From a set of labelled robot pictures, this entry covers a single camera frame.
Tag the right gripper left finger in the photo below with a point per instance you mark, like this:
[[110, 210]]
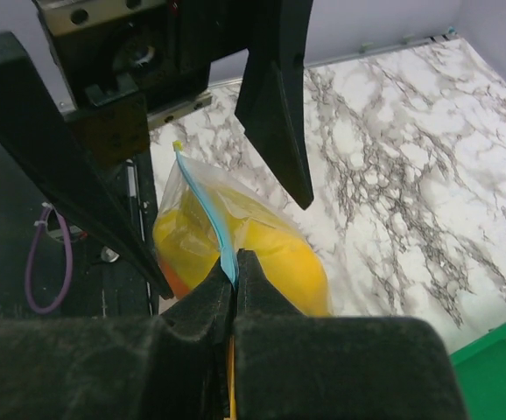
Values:
[[171, 366]]

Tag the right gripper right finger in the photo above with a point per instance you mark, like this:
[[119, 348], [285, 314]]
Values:
[[291, 366]]

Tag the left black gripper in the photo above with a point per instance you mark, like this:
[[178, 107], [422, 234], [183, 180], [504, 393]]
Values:
[[130, 67]]

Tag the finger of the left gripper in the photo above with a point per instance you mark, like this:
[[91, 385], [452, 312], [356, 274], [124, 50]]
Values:
[[270, 105]]

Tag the orange fruit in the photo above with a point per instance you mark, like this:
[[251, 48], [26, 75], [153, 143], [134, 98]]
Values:
[[179, 288]]

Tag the clear zip top bag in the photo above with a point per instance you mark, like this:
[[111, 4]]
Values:
[[223, 198]]

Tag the green plastic bin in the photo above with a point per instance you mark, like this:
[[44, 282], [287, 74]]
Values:
[[481, 372]]

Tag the yellow banana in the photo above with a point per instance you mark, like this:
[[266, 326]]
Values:
[[287, 261]]

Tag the yellow lemon front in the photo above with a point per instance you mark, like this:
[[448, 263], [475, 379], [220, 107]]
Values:
[[185, 239]]

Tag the black mounting rail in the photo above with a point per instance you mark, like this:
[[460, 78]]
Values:
[[95, 282]]

